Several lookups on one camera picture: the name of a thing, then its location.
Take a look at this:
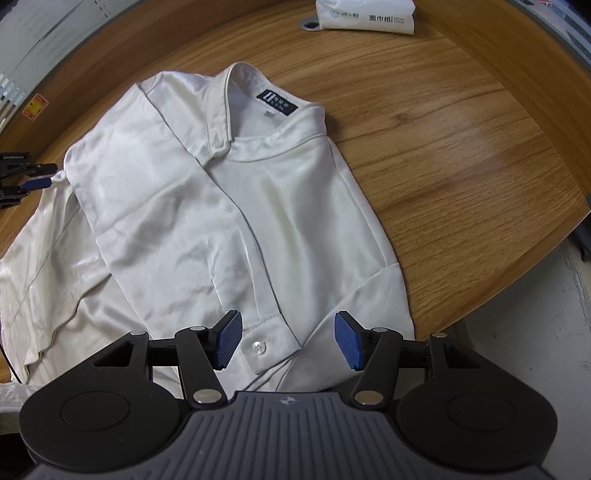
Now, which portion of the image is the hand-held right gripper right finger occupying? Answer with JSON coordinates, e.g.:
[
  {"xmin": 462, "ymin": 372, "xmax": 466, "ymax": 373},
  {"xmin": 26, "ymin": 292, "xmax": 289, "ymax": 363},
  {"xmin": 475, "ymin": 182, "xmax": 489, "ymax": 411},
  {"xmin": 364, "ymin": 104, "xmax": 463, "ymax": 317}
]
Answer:
[{"xmin": 334, "ymin": 311, "xmax": 483, "ymax": 408}]

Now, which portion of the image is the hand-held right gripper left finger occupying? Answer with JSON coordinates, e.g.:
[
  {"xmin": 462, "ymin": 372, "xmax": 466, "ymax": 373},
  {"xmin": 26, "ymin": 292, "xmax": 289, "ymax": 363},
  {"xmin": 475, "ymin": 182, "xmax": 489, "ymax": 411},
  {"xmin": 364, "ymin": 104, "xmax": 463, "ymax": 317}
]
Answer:
[{"xmin": 92, "ymin": 310, "xmax": 244, "ymax": 408}]

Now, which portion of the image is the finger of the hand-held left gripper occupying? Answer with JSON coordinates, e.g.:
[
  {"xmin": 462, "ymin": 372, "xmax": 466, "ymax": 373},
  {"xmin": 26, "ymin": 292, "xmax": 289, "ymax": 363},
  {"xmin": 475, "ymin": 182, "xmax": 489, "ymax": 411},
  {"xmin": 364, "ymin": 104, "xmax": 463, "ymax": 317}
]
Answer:
[
  {"xmin": 0, "ymin": 177, "xmax": 53, "ymax": 207},
  {"xmin": 0, "ymin": 152, "xmax": 58, "ymax": 178}
]

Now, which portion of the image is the white button-up shirt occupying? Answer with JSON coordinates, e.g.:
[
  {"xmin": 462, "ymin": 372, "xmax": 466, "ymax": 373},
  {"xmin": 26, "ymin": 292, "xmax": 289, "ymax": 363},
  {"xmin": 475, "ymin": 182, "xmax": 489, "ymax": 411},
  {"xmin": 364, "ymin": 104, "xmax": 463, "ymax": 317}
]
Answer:
[{"xmin": 0, "ymin": 62, "xmax": 416, "ymax": 398}]

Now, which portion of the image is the red and yellow sticker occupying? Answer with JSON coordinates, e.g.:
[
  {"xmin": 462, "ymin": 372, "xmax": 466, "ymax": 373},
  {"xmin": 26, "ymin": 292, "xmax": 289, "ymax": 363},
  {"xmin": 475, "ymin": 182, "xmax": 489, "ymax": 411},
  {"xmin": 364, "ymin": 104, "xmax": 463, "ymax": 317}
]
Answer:
[{"xmin": 22, "ymin": 92, "xmax": 49, "ymax": 117}]

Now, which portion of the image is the white fluffy cloth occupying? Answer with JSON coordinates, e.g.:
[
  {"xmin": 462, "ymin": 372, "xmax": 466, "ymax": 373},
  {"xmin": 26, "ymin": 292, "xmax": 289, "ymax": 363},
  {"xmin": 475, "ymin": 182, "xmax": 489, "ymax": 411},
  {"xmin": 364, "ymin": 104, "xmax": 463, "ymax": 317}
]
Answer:
[{"xmin": 0, "ymin": 382, "xmax": 40, "ymax": 418}]

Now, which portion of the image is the white tissue pack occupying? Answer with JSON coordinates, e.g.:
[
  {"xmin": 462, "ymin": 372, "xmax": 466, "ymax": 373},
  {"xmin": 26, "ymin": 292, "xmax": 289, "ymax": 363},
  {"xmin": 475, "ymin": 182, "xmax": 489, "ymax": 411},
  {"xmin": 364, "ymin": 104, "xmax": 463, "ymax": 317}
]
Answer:
[{"xmin": 315, "ymin": 0, "xmax": 416, "ymax": 36}]

